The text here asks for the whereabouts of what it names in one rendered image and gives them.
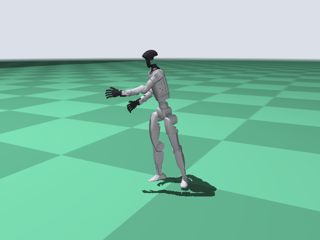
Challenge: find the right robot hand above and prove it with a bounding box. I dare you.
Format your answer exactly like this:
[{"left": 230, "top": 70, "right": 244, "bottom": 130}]
[{"left": 127, "top": 98, "right": 142, "bottom": 113}]

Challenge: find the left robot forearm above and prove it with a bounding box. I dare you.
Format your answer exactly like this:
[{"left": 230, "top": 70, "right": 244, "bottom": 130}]
[{"left": 121, "top": 85, "right": 145, "bottom": 97}]

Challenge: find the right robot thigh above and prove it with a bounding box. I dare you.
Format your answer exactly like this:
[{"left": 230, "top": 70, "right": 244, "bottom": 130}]
[{"left": 149, "top": 112, "right": 165, "bottom": 152}]

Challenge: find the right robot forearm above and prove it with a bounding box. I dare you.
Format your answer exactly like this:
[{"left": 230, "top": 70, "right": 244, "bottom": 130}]
[{"left": 139, "top": 91, "right": 152, "bottom": 104}]

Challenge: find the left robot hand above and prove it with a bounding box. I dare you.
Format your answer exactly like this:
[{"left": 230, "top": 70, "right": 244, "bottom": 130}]
[{"left": 105, "top": 87, "right": 126, "bottom": 98}]

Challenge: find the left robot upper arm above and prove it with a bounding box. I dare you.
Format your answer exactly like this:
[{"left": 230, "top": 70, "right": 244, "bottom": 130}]
[{"left": 141, "top": 71, "right": 164, "bottom": 94}]

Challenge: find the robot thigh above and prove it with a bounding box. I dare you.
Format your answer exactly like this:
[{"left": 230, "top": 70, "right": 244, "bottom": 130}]
[
  {"left": 164, "top": 112, "right": 181, "bottom": 154},
  {"left": 149, "top": 112, "right": 165, "bottom": 152}
]

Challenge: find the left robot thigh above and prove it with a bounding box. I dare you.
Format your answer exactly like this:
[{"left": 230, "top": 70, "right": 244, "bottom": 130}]
[{"left": 164, "top": 112, "right": 181, "bottom": 154}]

